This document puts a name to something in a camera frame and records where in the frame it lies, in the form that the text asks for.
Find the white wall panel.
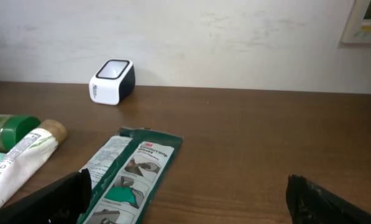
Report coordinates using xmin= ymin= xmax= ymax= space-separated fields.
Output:
xmin=341 ymin=0 xmax=371 ymax=44

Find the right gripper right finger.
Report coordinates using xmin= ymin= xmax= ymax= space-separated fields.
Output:
xmin=286 ymin=175 xmax=371 ymax=224

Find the green lidded jar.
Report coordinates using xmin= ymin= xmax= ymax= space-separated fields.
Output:
xmin=0 ymin=114 xmax=41 ymax=153

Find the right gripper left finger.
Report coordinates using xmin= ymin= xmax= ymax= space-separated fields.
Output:
xmin=0 ymin=169 xmax=92 ymax=224

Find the green gloves package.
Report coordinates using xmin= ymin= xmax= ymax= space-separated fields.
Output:
xmin=77 ymin=127 xmax=183 ymax=224

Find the white tube with tan cap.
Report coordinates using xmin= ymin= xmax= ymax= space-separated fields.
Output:
xmin=0 ymin=119 xmax=68 ymax=208

